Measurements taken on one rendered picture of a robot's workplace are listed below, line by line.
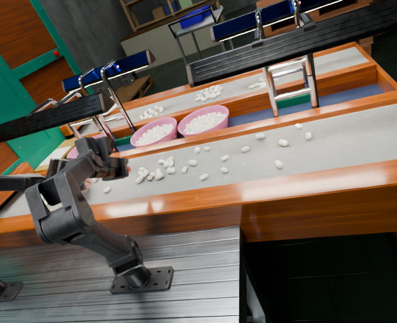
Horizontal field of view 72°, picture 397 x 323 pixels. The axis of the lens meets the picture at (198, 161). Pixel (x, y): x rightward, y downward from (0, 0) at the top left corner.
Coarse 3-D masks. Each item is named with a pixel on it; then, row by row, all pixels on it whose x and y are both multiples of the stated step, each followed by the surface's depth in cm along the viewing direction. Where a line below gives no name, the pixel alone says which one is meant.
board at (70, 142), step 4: (64, 140) 183; (68, 140) 180; (72, 140) 177; (60, 144) 179; (64, 144) 176; (68, 144) 174; (72, 144) 171; (56, 148) 176; (68, 152) 165; (64, 156) 162; (48, 164) 158; (40, 168) 158; (44, 168) 156
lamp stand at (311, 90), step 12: (300, 24) 93; (312, 24) 78; (300, 60) 100; (312, 60) 100; (264, 72) 105; (312, 72) 102; (312, 84) 104; (276, 96) 110; (288, 96) 108; (312, 96) 107; (276, 108) 112; (312, 108) 110
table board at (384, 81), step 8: (360, 48) 145; (368, 56) 134; (376, 64) 125; (376, 72) 122; (384, 72) 117; (376, 80) 124; (384, 80) 114; (392, 80) 110; (384, 88) 116; (392, 88) 108
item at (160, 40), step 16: (176, 16) 616; (144, 32) 601; (160, 32) 597; (176, 32) 592; (208, 32) 584; (128, 48) 626; (144, 48) 621; (160, 48) 617; (176, 48) 612; (192, 48) 608; (160, 64) 638
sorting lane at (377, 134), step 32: (288, 128) 109; (320, 128) 101; (352, 128) 95; (384, 128) 89; (128, 160) 135; (256, 160) 99; (288, 160) 93; (320, 160) 88; (352, 160) 83; (384, 160) 79; (96, 192) 121; (128, 192) 112; (160, 192) 104
